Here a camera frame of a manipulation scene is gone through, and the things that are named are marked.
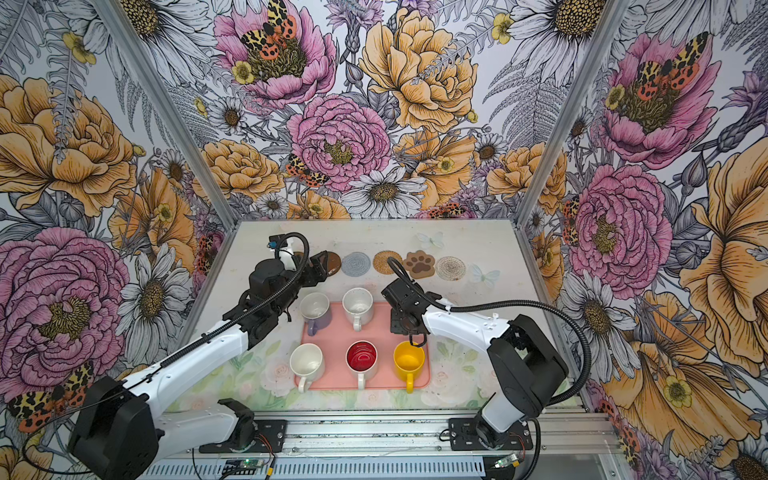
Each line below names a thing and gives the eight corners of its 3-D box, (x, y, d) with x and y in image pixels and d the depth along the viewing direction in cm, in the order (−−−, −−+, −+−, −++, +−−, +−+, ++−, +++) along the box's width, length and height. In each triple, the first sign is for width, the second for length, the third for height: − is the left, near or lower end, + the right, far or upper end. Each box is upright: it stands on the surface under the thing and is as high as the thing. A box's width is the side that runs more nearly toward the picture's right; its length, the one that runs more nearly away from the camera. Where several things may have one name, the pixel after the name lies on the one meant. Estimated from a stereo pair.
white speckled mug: (342, 336, 91) (339, 324, 85) (346, 300, 99) (344, 287, 93) (372, 336, 91) (371, 324, 85) (374, 300, 99) (372, 287, 93)
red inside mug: (346, 391, 81) (343, 383, 76) (350, 350, 89) (347, 340, 83) (376, 391, 81) (375, 383, 76) (377, 350, 89) (377, 340, 83)
